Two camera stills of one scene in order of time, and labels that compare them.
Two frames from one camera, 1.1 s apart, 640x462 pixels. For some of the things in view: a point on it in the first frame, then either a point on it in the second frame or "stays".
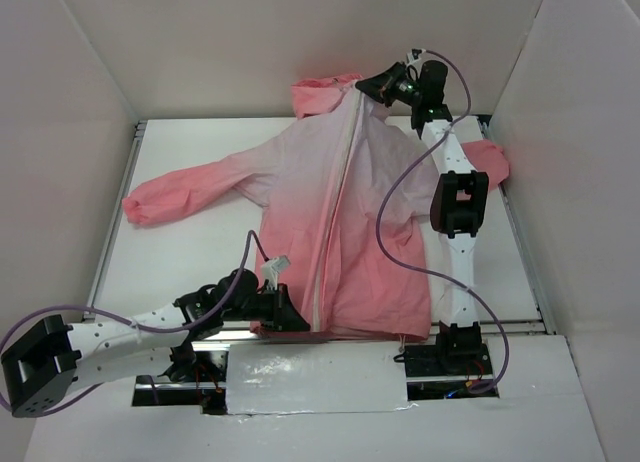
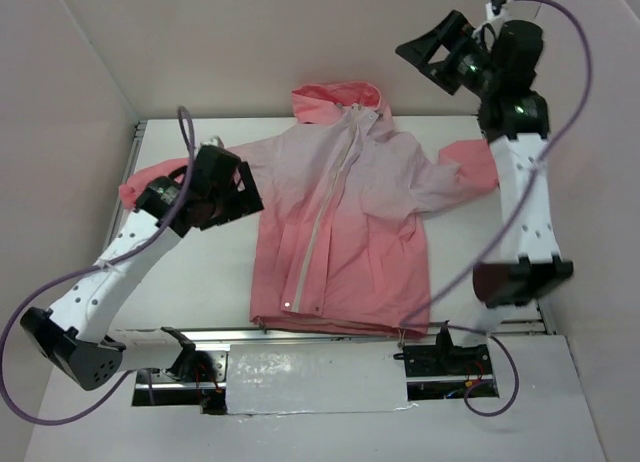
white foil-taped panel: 316,377 stays
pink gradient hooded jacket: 345,194 stays
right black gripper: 382,85 to 451,52
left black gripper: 279,307 to 230,183
